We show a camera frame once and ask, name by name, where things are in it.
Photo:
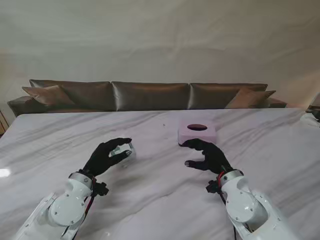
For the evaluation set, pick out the wooden furniture edge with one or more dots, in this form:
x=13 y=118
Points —
x=2 y=122

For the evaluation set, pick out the brown throw cushion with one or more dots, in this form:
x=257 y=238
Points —
x=250 y=98
x=47 y=96

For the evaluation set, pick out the pink tissue box cover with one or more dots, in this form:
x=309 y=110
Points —
x=200 y=136

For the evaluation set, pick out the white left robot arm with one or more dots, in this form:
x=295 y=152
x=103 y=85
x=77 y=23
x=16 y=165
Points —
x=65 y=207

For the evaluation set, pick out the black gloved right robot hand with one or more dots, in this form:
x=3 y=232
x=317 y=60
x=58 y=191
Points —
x=212 y=160

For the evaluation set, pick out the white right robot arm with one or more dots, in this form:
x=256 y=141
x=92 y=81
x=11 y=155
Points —
x=250 y=207

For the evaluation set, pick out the brown leather sofa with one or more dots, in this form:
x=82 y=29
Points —
x=150 y=96

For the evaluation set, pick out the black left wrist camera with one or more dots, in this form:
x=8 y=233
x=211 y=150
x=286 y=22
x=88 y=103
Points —
x=101 y=189

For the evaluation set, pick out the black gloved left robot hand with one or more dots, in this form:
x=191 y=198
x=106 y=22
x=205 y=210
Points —
x=100 y=157

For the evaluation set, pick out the clear tissue pack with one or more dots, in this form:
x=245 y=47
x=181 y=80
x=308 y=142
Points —
x=122 y=148

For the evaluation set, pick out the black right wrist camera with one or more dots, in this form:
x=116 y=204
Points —
x=213 y=187

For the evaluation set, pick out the white crumpled cloth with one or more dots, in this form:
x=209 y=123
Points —
x=311 y=120

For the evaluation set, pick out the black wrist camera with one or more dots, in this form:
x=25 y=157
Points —
x=213 y=187
x=101 y=189

